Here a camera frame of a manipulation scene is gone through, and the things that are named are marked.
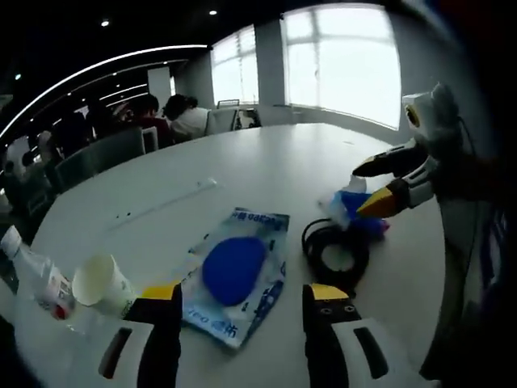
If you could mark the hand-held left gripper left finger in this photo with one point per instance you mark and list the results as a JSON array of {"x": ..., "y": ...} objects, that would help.
[{"x": 161, "y": 339}]

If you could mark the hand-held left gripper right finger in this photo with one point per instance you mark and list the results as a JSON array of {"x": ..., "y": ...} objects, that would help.
[{"x": 323, "y": 339}]

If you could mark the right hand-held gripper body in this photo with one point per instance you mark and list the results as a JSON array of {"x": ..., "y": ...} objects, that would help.
[{"x": 436, "y": 117}]

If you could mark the blue tissue pack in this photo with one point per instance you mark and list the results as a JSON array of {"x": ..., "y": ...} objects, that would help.
[{"x": 347, "y": 202}]

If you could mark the white paper cup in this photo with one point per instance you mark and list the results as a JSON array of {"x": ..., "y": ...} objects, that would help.
[{"x": 117, "y": 287}]

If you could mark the clear packet with blue pad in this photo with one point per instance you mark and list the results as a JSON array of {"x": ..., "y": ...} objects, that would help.
[{"x": 234, "y": 266}]

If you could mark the clear plastic water bottle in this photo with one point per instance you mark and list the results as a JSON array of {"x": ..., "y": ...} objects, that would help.
[{"x": 32, "y": 271}]

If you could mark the bright window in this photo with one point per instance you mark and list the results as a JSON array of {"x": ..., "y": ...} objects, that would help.
[
  {"x": 343, "y": 68},
  {"x": 236, "y": 64}
]

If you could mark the white table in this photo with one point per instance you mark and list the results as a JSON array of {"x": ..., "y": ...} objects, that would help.
[{"x": 282, "y": 161}]

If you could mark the white power strip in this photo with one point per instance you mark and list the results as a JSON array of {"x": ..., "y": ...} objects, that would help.
[{"x": 161, "y": 204}]

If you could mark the row of grey office chairs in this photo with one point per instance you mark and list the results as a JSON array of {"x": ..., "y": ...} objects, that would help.
[{"x": 117, "y": 147}]

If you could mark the long curved ceiling light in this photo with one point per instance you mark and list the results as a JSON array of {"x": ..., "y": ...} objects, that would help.
[{"x": 101, "y": 66}]

